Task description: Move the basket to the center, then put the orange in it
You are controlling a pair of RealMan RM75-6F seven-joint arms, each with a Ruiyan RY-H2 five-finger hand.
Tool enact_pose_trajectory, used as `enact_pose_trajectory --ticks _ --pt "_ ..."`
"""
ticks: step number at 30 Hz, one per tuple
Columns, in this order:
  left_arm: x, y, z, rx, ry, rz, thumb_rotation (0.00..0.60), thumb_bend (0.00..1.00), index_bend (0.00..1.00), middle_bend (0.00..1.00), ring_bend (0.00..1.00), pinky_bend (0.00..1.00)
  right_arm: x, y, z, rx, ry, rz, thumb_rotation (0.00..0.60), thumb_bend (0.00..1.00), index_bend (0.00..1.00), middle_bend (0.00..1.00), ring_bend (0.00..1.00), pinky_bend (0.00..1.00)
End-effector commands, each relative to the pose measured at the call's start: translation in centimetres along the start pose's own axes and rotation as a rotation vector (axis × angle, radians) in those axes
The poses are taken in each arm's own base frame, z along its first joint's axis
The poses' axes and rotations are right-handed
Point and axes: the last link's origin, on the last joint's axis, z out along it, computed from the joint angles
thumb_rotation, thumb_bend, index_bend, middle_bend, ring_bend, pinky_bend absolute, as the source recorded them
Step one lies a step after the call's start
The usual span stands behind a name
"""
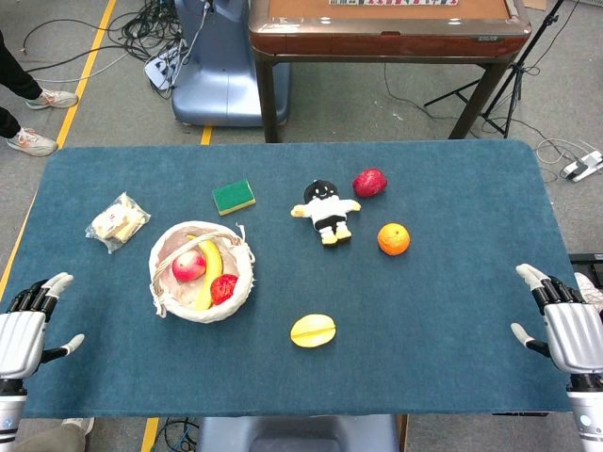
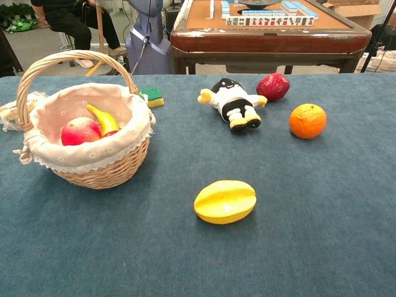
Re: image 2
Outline orange fruit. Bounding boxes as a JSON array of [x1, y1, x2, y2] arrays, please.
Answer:
[[288, 103, 328, 140]]

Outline black and white plush doll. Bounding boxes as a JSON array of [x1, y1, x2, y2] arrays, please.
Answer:
[[197, 77, 269, 132]]

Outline dark red wrinkled fruit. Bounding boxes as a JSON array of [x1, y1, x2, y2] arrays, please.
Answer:
[[256, 72, 291, 102]]

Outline face-up mahjong tile row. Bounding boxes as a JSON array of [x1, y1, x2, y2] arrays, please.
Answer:
[[225, 15, 316, 27]]

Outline wicker basket with cloth liner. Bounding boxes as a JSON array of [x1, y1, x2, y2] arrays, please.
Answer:
[[12, 49, 157, 190]]

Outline green bag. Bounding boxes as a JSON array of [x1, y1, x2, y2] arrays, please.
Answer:
[[0, 2, 38, 33]]

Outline blue tablecloth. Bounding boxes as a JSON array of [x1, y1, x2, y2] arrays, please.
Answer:
[[0, 74, 396, 297]]

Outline person in black clothes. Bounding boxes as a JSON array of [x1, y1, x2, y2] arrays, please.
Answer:
[[30, 0, 127, 69]]

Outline brown mahjong table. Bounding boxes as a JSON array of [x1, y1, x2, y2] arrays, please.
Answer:
[[170, 0, 372, 75]]

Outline black tripod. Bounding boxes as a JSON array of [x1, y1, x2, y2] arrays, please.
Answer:
[[360, 0, 396, 74]]

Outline white plastic crate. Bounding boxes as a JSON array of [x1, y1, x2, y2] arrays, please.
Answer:
[[355, 51, 396, 74]]

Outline yellow starfruit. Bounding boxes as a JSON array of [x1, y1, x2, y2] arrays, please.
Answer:
[[193, 179, 257, 225]]

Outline cardboard box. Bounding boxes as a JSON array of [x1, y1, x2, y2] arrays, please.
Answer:
[[321, 0, 384, 30]]

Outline yellow banana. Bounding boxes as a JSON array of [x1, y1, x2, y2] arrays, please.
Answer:
[[85, 104, 120, 137]]

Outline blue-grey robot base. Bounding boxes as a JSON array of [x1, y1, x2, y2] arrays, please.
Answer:
[[125, 0, 173, 75]]

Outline clear bag of bread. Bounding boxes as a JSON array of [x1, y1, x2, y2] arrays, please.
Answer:
[[0, 91, 48, 133]]

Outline green and yellow sponge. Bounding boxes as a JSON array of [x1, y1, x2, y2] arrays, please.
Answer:
[[138, 86, 165, 108]]

